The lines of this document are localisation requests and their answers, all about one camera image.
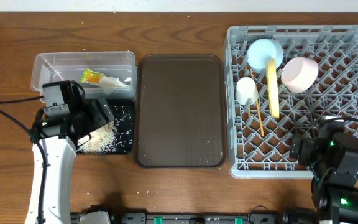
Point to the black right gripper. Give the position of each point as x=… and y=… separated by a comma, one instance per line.
x=308, y=147

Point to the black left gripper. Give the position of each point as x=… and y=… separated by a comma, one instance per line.
x=103, y=109

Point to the plastic wrapper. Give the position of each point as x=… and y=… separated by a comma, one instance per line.
x=101, y=80

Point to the wooden chopstick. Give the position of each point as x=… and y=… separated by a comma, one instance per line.
x=249, y=111
x=258, y=109

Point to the yellow plate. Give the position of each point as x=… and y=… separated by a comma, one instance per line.
x=273, y=98

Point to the pink bowl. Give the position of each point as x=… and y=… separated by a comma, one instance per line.
x=299, y=74

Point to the cream cup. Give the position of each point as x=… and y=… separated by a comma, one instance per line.
x=246, y=90

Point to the light blue bowl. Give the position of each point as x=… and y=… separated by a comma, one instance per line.
x=261, y=51

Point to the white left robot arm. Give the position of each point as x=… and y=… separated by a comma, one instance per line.
x=53, y=164

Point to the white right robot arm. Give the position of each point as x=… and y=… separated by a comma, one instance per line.
x=333, y=160

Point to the grey plastic dishwasher rack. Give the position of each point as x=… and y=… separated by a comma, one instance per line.
x=334, y=93

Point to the spilled rice pile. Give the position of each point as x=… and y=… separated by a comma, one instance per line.
x=104, y=140

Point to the black tray bin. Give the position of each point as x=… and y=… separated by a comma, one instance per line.
x=124, y=124

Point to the clear plastic bin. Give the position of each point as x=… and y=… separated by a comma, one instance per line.
x=63, y=66

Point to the brown serving tray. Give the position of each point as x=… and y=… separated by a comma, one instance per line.
x=181, y=112

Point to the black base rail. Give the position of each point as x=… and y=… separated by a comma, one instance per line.
x=142, y=218

